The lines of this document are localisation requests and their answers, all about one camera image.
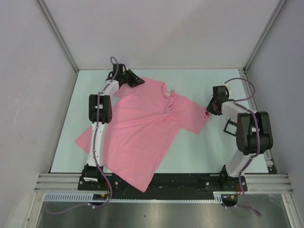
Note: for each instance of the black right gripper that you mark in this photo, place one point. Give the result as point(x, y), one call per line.
point(210, 109)

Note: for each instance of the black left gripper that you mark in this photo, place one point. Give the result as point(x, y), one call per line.
point(135, 80)

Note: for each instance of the pink t-shirt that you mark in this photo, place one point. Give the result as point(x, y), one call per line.
point(145, 122)

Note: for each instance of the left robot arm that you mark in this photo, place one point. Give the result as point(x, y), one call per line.
point(100, 115)

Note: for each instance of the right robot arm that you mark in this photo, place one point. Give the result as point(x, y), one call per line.
point(253, 135)

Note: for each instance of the black open display box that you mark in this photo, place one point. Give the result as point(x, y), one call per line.
point(230, 127)

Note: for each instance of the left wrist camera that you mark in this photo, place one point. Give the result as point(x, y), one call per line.
point(127, 69)

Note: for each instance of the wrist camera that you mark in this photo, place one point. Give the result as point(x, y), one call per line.
point(127, 69)
point(228, 90)

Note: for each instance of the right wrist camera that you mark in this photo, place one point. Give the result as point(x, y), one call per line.
point(228, 90)

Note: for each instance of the aluminium right rail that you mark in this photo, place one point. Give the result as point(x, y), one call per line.
point(251, 101)

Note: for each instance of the aluminium rail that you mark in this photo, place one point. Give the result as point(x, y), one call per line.
point(257, 183)
point(251, 101)

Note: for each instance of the grey cable duct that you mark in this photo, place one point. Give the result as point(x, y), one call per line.
point(100, 198)

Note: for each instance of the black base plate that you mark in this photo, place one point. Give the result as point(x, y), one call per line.
point(203, 181)

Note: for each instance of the aluminium front rail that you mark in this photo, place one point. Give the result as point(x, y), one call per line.
point(257, 183)

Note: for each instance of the aluminium left corner post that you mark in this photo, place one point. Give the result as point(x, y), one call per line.
point(57, 34)

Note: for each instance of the aluminium corner post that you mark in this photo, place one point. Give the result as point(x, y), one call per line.
point(57, 34)
point(266, 31)

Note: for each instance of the aluminium right corner post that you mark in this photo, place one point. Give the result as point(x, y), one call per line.
point(266, 31)

